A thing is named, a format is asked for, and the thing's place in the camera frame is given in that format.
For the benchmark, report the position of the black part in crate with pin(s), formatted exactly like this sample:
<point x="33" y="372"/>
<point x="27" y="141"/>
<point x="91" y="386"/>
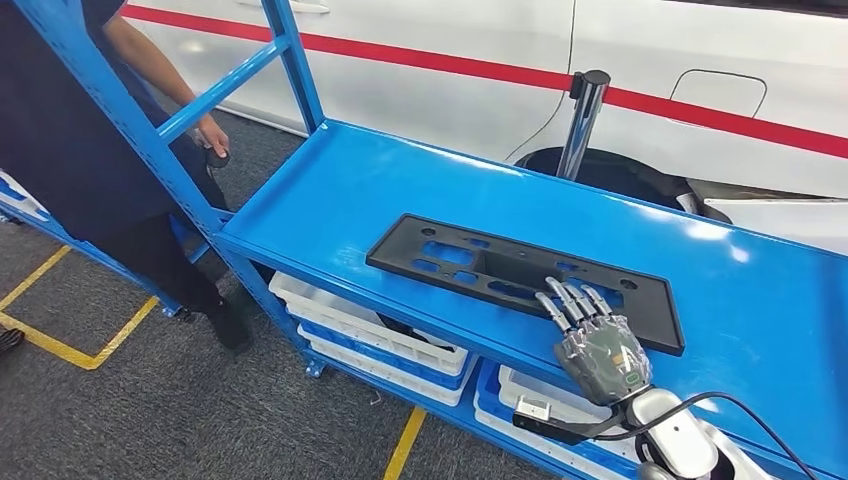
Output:
<point x="397" y="324"/>

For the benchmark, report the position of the person's left hand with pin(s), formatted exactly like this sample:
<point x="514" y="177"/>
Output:
<point x="213" y="136"/>

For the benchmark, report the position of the chrome stanchion post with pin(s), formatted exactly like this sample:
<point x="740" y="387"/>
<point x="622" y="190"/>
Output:
<point x="582" y="126"/>

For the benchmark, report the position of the small black handheld object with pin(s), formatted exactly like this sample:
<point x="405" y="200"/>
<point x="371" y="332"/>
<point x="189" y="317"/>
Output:
<point x="217" y="160"/>

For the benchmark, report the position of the yellow floor tape outline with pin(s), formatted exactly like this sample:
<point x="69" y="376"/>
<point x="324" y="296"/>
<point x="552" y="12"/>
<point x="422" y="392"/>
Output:
<point x="79" y="360"/>

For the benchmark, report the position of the person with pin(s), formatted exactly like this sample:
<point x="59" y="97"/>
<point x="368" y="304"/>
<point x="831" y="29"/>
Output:
<point x="53" y="132"/>

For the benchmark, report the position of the yellow floor tape strip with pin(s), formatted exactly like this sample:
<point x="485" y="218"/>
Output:
<point x="404" y="444"/>

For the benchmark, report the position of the black car tyre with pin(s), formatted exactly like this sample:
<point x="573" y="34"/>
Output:
<point x="616" y="172"/>

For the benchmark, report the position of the white plastic crate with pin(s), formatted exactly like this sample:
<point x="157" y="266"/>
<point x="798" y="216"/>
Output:
<point x="394" y="382"/>
<point x="503" y="430"/>
<point x="523" y="381"/>
<point x="20" y="205"/>
<point x="314" y="301"/>

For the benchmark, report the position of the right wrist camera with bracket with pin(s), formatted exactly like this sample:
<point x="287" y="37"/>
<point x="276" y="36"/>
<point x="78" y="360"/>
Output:
<point x="533" y="409"/>

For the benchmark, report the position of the blue plastic crate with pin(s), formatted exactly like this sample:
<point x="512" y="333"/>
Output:
<point x="394" y="364"/>
<point x="487" y="391"/>

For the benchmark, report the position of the person's black shoe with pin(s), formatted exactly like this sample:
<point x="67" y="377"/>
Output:
<point x="10" y="339"/>

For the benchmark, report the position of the person's left forearm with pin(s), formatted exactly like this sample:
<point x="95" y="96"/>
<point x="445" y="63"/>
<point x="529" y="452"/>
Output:
<point x="152" y="66"/>

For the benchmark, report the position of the black plastic mounting plate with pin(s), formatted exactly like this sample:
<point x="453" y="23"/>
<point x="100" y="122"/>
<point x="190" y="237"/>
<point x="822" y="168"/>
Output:
<point x="397" y="255"/>

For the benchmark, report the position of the blue metal shelf rack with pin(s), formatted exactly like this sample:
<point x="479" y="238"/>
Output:
<point x="169" y="308"/>
<point x="371" y="192"/>

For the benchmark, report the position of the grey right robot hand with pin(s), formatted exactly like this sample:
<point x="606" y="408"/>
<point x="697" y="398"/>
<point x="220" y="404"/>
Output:
<point x="606" y="361"/>

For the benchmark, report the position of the red barrier belt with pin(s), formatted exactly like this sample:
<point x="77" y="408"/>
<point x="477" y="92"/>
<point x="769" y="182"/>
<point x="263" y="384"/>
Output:
<point x="397" y="55"/>

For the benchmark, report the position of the white car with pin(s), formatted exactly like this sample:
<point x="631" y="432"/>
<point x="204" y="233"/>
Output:
<point x="430" y="112"/>

